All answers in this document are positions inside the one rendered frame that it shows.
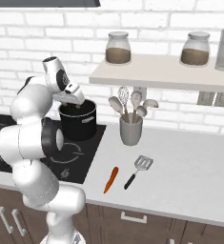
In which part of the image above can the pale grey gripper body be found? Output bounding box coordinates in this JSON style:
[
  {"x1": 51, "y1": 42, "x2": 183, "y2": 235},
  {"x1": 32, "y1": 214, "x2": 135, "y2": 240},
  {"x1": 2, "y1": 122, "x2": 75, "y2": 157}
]
[{"x1": 52, "y1": 90, "x2": 86, "y2": 107}]

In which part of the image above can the black cooking pot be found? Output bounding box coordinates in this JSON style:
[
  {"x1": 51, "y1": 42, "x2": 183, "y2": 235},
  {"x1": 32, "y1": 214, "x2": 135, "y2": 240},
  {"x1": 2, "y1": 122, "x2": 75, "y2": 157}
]
[{"x1": 58, "y1": 98, "x2": 98, "y2": 142}]

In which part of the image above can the orange carrot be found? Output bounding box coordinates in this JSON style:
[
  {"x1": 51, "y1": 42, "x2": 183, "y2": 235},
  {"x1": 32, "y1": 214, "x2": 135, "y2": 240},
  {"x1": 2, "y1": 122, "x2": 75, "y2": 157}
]
[{"x1": 103, "y1": 166, "x2": 120, "y2": 195}]

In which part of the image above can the beige wooden spoon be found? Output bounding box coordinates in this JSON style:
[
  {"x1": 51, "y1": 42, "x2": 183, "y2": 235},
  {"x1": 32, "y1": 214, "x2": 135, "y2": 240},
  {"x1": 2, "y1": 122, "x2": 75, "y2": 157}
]
[
  {"x1": 108, "y1": 95, "x2": 128, "y2": 124},
  {"x1": 130, "y1": 91, "x2": 143, "y2": 124},
  {"x1": 135, "y1": 105, "x2": 149, "y2": 124}
]

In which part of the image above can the metal whisk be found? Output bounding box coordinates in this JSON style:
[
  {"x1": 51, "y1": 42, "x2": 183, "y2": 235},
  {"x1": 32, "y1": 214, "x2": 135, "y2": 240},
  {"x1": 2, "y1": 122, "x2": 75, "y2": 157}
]
[{"x1": 117, "y1": 86, "x2": 131, "y2": 116}]

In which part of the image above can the black hob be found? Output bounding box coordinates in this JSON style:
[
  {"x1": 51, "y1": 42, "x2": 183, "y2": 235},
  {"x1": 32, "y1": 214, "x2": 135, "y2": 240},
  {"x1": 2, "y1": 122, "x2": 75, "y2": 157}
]
[{"x1": 0, "y1": 112, "x2": 108, "y2": 185}]

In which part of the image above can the grey utensil holder cup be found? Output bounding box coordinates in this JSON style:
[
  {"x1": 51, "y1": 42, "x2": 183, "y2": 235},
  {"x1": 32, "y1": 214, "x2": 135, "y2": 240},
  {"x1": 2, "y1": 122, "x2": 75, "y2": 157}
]
[{"x1": 119, "y1": 112, "x2": 144, "y2": 147}]

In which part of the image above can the glass jar with brown contents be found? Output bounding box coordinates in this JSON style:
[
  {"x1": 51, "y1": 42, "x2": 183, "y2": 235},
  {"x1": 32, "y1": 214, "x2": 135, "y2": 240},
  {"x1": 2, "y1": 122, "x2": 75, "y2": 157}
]
[
  {"x1": 104, "y1": 30, "x2": 132, "y2": 66},
  {"x1": 179, "y1": 30, "x2": 212, "y2": 68}
]

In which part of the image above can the beige ladle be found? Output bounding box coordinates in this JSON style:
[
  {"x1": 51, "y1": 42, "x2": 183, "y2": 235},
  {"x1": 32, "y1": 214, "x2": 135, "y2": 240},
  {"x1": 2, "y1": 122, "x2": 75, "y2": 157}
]
[{"x1": 142, "y1": 98, "x2": 160, "y2": 110}]

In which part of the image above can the dark range hood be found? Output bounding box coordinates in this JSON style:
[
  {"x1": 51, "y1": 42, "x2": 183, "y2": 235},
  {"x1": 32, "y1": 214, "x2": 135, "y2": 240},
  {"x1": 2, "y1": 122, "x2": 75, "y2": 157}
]
[{"x1": 0, "y1": 0, "x2": 101, "y2": 9}]

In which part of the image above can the brown drawer front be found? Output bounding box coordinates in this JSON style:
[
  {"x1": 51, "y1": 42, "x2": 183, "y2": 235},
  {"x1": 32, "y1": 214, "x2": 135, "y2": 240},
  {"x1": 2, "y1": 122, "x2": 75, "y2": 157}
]
[{"x1": 93, "y1": 204, "x2": 189, "y2": 244}]

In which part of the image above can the brown cupboard front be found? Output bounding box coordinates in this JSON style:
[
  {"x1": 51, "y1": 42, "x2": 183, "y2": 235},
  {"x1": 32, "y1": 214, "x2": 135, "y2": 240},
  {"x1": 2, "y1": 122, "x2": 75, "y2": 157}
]
[{"x1": 179, "y1": 220, "x2": 224, "y2": 244}]

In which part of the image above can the grey wall socket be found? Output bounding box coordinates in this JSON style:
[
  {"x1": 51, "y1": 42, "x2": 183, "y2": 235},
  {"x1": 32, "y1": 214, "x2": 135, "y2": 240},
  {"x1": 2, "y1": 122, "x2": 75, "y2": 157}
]
[
  {"x1": 132, "y1": 86, "x2": 148, "y2": 101},
  {"x1": 196, "y1": 91, "x2": 216, "y2": 107},
  {"x1": 214, "y1": 91, "x2": 224, "y2": 108}
]

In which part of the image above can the metal spatula with black handle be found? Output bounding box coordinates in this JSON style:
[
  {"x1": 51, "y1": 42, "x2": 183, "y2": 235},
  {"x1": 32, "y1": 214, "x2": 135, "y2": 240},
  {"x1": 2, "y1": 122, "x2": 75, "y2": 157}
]
[{"x1": 123, "y1": 154, "x2": 154, "y2": 192}]

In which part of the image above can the beige wall shelf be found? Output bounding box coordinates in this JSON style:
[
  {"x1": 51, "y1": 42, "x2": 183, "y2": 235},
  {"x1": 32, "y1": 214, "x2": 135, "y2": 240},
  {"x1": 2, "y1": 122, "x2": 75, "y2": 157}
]
[{"x1": 89, "y1": 53, "x2": 224, "y2": 94}]

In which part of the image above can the white drawer handle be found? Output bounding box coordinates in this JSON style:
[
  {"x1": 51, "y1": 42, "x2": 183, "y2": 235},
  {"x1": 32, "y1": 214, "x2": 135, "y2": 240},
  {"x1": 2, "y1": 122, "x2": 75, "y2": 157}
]
[{"x1": 120, "y1": 211, "x2": 149, "y2": 225}]

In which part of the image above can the white cupboard handle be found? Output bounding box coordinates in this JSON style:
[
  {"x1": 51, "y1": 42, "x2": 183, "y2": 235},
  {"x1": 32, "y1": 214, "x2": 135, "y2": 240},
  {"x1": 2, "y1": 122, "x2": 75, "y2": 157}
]
[
  {"x1": 0, "y1": 206, "x2": 14, "y2": 235},
  {"x1": 10, "y1": 208, "x2": 27, "y2": 238}
]

